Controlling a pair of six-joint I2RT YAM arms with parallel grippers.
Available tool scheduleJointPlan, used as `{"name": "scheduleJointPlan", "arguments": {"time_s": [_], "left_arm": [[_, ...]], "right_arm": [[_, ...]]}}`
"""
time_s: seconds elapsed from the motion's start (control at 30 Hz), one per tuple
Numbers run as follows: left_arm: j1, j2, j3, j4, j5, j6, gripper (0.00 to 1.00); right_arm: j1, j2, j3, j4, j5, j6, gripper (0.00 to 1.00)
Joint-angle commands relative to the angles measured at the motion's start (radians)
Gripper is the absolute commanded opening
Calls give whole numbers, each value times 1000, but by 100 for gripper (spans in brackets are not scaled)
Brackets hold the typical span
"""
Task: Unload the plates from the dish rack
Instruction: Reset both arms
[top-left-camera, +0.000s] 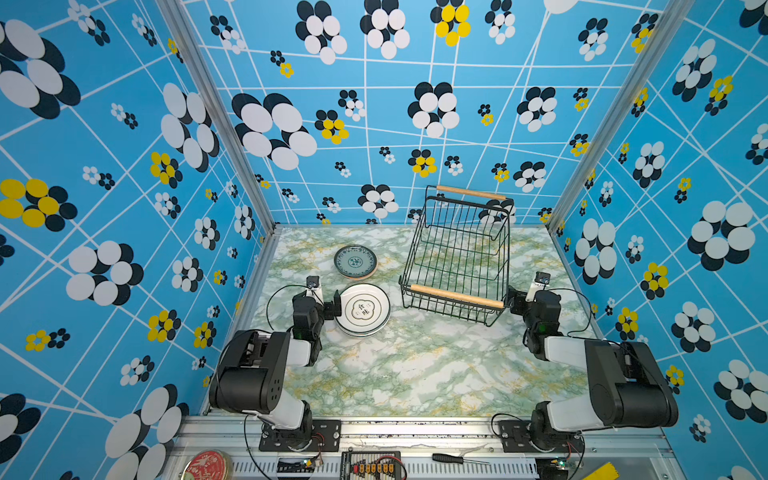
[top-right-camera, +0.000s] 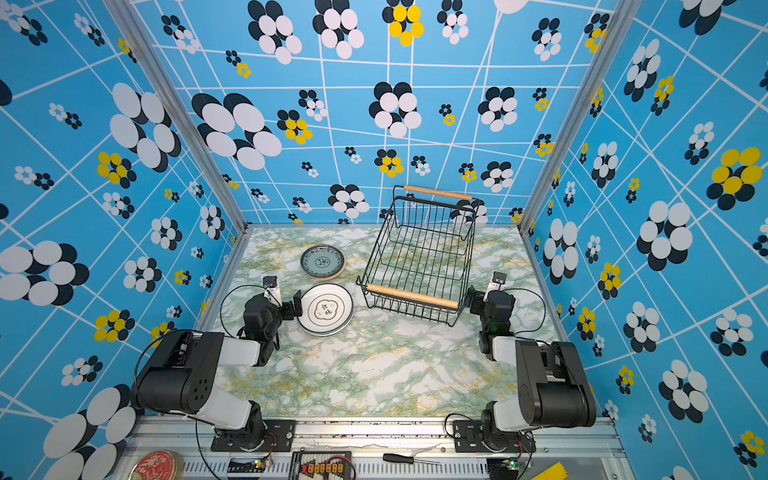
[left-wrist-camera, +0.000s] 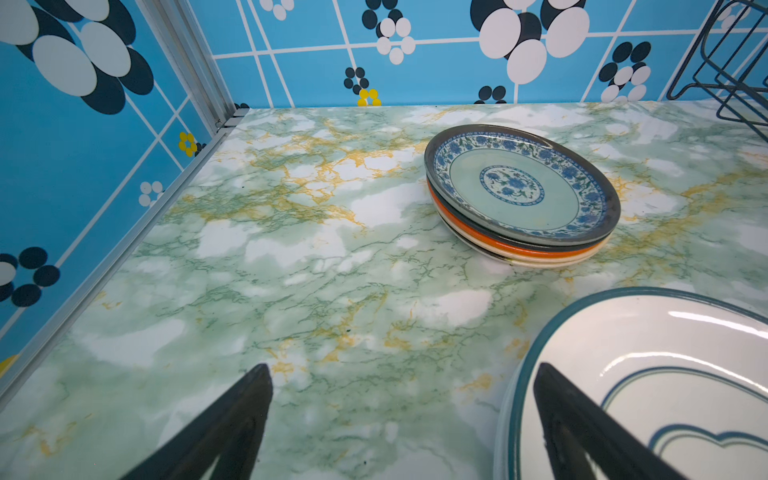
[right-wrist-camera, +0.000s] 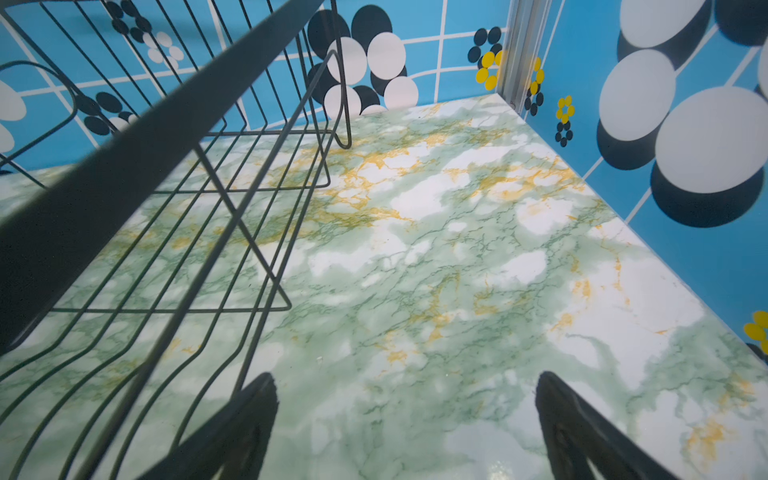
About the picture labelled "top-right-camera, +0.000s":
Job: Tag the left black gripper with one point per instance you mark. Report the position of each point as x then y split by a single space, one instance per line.
287 308

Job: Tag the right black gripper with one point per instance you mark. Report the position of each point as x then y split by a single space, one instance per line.
477 297

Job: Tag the white plate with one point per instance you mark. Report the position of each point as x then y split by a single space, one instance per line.
326 310

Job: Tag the black wire dish rack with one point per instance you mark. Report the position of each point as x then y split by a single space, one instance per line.
425 245

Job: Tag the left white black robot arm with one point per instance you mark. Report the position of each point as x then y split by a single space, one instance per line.
179 377

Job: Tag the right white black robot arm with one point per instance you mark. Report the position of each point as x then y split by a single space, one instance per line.
552 386

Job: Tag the small circuit board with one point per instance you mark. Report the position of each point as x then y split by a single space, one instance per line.
245 466

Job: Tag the black terminal block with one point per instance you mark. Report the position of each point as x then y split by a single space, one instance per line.
322 465

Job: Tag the yellow paper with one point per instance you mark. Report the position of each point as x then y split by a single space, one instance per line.
556 471

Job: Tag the red round tin lid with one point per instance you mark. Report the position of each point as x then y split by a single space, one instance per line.
158 465

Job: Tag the black screwdriver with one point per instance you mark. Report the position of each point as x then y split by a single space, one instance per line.
404 459

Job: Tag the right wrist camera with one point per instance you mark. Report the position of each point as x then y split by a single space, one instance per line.
496 283

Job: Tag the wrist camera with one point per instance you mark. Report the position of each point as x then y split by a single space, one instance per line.
496 283
271 287

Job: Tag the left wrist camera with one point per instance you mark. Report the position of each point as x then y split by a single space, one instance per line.
271 287

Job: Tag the right wooden rack handle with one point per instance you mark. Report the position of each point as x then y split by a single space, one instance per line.
414 297

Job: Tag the wooden rack handle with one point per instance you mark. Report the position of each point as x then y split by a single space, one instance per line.
414 297
433 192

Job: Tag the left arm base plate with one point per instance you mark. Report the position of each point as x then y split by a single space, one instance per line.
263 436

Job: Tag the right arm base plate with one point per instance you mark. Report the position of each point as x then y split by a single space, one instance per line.
470 436

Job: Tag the left wooden rack handle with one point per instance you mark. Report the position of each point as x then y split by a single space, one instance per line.
433 192

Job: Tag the aluminium frame rail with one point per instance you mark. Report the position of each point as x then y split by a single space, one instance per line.
586 453

